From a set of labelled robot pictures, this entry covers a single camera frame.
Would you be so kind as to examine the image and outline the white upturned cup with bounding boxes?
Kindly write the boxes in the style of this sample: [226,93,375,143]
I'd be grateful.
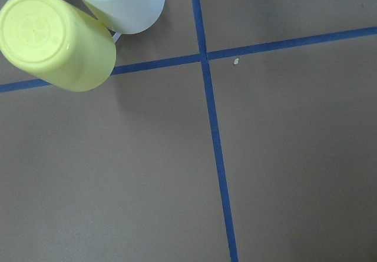
[82,0,165,34]

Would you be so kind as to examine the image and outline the yellow upturned cup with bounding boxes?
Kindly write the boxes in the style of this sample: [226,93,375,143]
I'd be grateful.
[1,0,116,92]

